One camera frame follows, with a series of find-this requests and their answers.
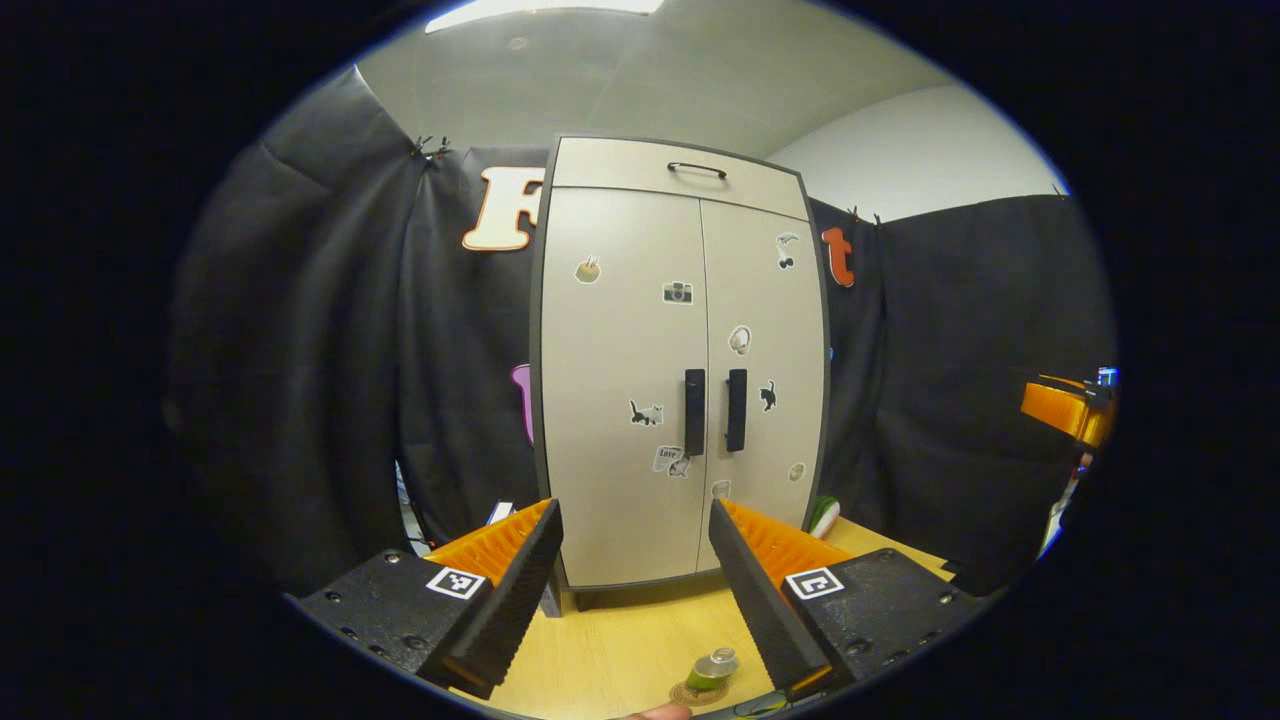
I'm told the black backdrop cloth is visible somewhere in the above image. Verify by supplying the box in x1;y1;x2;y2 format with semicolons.
165;65;1116;601

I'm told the green label bottle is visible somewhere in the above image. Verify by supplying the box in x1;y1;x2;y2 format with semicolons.
685;647;741;693

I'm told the black right door handle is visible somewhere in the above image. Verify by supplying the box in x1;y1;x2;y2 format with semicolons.
725;369;748;453

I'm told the black door handle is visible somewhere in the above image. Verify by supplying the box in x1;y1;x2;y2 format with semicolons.
684;369;707;458
725;369;748;453

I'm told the white cabinet door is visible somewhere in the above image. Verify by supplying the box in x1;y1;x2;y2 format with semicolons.
697;200;829;576
540;187;709;591

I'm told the black left door handle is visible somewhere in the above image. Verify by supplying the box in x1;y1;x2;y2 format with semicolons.
684;369;707;458

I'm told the white cabinet drawer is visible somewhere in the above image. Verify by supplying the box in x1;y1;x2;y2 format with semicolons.
550;137;809;221

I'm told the round woven coaster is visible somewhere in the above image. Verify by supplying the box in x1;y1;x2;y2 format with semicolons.
669;678;737;710

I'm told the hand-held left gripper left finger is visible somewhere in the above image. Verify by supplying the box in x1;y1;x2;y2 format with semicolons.
288;497;565;701

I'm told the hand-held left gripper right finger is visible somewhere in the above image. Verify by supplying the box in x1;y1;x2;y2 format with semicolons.
708;497;991;701

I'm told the white cabinet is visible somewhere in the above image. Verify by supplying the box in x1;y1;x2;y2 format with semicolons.
530;135;831;613

